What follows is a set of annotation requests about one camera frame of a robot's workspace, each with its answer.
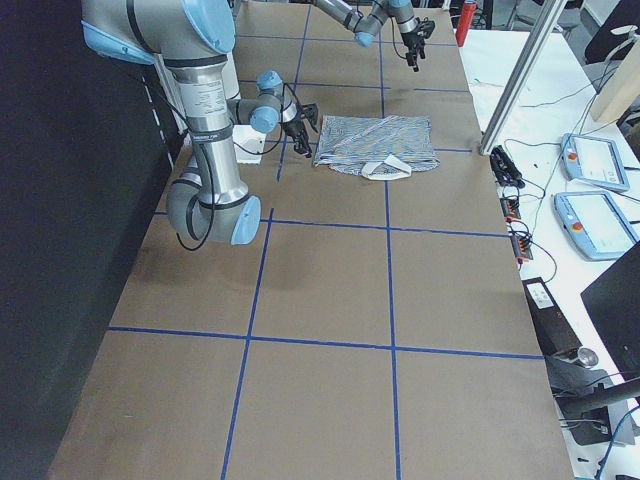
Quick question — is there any black monitor corner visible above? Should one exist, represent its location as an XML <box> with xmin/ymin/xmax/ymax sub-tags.
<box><xmin>581</xmin><ymin>243</ymin><xmax>640</xmax><ymax>379</ymax></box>

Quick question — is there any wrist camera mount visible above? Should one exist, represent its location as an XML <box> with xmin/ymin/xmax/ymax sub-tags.
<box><xmin>417</xmin><ymin>18</ymin><xmax>436</xmax><ymax>40</ymax></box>
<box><xmin>299</xmin><ymin>103</ymin><xmax>319</xmax><ymax>132</ymax></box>

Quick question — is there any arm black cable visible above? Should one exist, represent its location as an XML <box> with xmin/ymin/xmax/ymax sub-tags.
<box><xmin>174</xmin><ymin>84</ymin><xmax>301</xmax><ymax>252</ymax></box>

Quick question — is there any upper orange black connector block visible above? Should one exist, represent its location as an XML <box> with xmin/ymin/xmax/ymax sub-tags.
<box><xmin>500</xmin><ymin>198</ymin><xmax>521</xmax><ymax>223</ymax></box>

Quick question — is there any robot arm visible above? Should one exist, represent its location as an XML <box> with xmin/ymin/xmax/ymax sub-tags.
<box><xmin>81</xmin><ymin>1</ymin><xmax>318</xmax><ymax>245</ymax></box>
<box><xmin>309</xmin><ymin>0</ymin><xmax>435</xmax><ymax>72</ymax></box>

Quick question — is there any orange black connector block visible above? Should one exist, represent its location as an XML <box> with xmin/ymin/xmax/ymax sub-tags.
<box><xmin>500</xmin><ymin>198</ymin><xmax>521</xmax><ymax>223</ymax></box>
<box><xmin>510</xmin><ymin>231</ymin><xmax>533</xmax><ymax>264</ymax></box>

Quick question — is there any upper teach pendant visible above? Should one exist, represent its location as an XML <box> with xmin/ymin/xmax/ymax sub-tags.
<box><xmin>561</xmin><ymin>133</ymin><xmax>630</xmax><ymax>192</ymax></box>

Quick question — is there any black power box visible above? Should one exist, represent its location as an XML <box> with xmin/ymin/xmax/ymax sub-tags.
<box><xmin>522</xmin><ymin>277</ymin><xmax>582</xmax><ymax>356</ymax></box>

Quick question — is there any teach pendant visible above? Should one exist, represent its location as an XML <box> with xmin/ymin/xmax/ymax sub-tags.
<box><xmin>561</xmin><ymin>133</ymin><xmax>630</xmax><ymax>192</ymax></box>
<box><xmin>553</xmin><ymin>190</ymin><xmax>639</xmax><ymax>261</ymax></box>

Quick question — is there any aluminium frame post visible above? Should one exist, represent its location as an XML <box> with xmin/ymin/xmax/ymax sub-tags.
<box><xmin>479</xmin><ymin>0</ymin><xmax>566</xmax><ymax>155</ymax></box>

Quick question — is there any wooden board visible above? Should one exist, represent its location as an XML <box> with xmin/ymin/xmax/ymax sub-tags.
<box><xmin>591</xmin><ymin>25</ymin><xmax>639</xmax><ymax>123</ymax></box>

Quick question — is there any black tool on desk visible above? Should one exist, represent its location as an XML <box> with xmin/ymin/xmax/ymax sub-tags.
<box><xmin>489</xmin><ymin>145</ymin><xmax>525</xmax><ymax>189</ymax></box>

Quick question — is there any lower orange black connector block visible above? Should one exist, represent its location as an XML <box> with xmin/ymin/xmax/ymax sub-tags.
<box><xmin>510</xmin><ymin>231</ymin><xmax>533</xmax><ymax>264</ymax></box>

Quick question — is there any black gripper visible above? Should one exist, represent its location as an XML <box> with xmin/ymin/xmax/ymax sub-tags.
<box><xmin>283</xmin><ymin>121</ymin><xmax>312</xmax><ymax>158</ymax></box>
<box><xmin>401</xmin><ymin>31</ymin><xmax>425</xmax><ymax>72</ymax></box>

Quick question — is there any red cylinder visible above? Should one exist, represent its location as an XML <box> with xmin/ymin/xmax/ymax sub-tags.
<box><xmin>455</xmin><ymin>0</ymin><xmax>477</xmax><ymax>47</ymax></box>

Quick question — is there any blue white striped polo shirt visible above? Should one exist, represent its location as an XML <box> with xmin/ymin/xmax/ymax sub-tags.
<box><xmin>313</xmin><ymin>115</ymin><xmax>440</xmax><ymax>180</ymax></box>

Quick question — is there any lower teach pendant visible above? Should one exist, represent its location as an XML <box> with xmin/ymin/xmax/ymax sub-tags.
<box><xmin>553</xmin><ymin>190</ymin><xmax>639</xmax><ymax>261</ymax></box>

